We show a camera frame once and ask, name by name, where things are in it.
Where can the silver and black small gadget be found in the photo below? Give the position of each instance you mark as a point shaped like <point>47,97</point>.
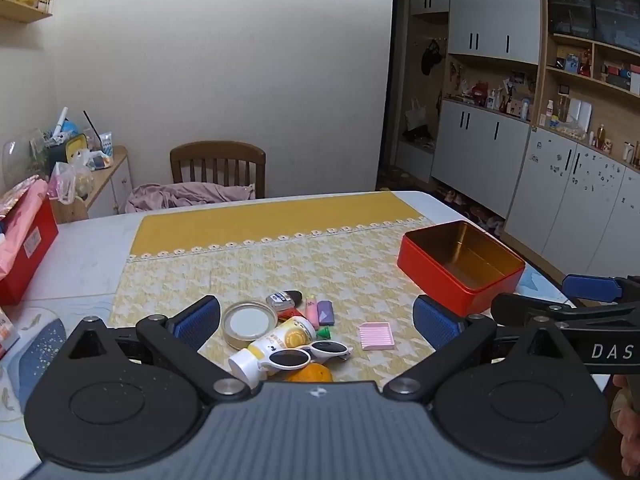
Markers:
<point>281,300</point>

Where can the brown wooden chair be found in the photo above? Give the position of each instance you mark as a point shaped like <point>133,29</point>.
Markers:
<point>217,160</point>

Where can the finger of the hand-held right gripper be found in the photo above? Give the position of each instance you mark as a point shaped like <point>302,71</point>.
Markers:
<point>520,310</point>
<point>592,287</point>

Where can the clear plastic bag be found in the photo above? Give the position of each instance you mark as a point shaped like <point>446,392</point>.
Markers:
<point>70,180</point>

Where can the cream and yellow bottle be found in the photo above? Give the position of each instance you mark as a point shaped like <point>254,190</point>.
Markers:
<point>280,337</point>

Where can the pink lighter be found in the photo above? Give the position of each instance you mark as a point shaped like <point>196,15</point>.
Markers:
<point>312,314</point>

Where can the wooden wall shelf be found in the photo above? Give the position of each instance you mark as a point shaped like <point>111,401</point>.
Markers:
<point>25,10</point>

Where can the blue and white carton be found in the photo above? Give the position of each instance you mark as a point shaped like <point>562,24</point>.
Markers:
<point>106,144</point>

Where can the pink cloth on chair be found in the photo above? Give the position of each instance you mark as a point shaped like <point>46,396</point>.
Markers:
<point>190,195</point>

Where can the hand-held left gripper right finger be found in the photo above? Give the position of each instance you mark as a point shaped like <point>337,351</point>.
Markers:
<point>434,327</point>

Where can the pink ribbed square tray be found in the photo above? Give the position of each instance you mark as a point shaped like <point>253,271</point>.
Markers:
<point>376,336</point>

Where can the row of shoes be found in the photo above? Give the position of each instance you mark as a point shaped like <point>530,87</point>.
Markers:
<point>475,215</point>

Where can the white tote bag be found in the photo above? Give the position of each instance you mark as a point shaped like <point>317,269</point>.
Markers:
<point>416,117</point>

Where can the person's right hand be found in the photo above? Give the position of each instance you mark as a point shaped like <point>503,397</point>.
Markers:
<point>627,425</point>

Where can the red metal tin box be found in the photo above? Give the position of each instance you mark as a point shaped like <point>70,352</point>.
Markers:
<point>450,280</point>

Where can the yellow patterned table mat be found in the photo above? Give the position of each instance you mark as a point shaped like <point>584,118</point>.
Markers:
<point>280,250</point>

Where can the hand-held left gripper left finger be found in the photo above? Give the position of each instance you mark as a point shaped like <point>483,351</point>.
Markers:
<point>199,321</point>

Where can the white sunglasses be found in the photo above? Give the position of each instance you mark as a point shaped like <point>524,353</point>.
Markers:
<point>292,358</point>

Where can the small green toy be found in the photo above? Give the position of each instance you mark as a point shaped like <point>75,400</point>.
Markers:
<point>325,333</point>

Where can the red snack packet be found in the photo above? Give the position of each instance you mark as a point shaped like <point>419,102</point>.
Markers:
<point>292,315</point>

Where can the purple block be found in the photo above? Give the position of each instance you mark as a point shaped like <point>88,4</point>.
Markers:
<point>325,312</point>

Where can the low wooden side cabinet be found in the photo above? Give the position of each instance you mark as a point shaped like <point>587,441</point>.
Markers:
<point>107,185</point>

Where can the clutter of shelf items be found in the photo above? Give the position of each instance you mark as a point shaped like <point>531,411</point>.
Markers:
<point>580,110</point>

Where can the white and wood cabinet unit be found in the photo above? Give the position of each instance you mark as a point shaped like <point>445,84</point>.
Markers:
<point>480,150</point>

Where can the clear glass dome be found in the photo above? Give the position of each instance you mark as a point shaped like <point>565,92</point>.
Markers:
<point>22,157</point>

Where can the orange fruit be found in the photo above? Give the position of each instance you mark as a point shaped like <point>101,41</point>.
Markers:
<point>312,375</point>

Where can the black hanging bag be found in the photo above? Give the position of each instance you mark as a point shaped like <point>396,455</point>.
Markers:
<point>432,57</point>

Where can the pink wrapping paper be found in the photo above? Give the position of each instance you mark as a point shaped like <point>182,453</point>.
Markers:
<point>20,215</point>

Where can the red cardboard box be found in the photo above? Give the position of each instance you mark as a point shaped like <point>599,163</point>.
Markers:
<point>35,255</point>

